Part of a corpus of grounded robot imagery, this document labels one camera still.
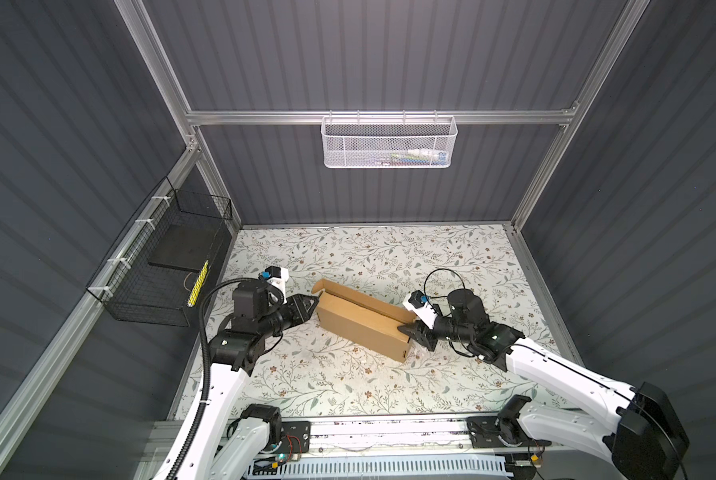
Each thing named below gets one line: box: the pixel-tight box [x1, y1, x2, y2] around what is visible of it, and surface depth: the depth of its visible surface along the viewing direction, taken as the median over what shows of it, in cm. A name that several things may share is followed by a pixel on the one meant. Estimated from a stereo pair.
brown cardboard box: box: [311, 278, 416, 363], surface depth 80 cm
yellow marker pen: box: [187, 260, 209, 308], surface depth 72 cm
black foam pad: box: [148, 221, 221, 272], surface depth 76 cm
